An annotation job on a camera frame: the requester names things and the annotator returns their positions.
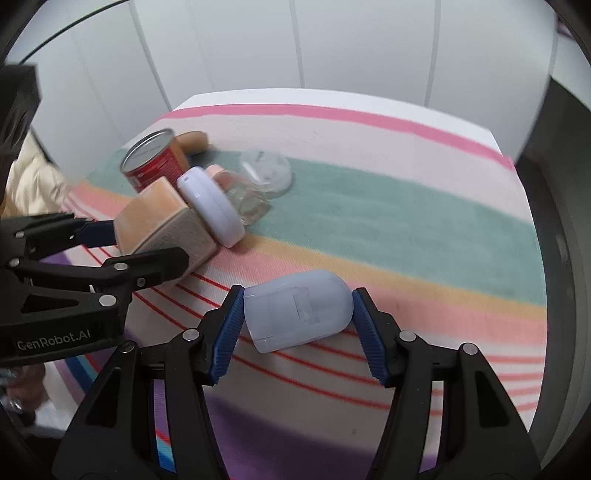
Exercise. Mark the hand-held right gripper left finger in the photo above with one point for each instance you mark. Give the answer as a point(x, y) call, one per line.
point(226, 337)

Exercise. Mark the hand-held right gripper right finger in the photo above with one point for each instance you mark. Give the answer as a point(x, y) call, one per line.
point(369, 337)

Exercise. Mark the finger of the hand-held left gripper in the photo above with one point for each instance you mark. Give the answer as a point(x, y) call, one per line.
point(147, 267)
point(97, 230)

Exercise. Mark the beige wooden cube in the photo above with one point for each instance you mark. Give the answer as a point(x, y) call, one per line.
point(161, 221)

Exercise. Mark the pale blue plastic case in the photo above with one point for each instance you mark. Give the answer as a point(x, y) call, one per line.
point(298, 309)

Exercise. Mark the small pink cube box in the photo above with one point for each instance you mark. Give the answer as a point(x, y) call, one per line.
point(247, 201)

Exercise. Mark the person's left hand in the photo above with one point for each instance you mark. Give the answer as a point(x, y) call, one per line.
point(18, 381)

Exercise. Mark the cream padded chair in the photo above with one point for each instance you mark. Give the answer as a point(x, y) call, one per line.
point(27, 184)

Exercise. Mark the white round case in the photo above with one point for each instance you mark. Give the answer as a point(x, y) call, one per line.
point(212, 207)

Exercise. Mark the red tin can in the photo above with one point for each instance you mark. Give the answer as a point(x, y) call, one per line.
point(154, 159)

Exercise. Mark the striped colourful cloth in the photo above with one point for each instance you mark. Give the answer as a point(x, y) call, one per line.
point(392, 221)

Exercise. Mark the beige oval wooden piece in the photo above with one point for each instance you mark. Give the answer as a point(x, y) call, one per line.
point(196, 140)

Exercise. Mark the black built-in appliance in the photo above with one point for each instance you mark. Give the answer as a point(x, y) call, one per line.
point(18, 106)

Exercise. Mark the clear plastic case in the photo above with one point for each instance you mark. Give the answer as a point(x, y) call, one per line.
point(270, 170)

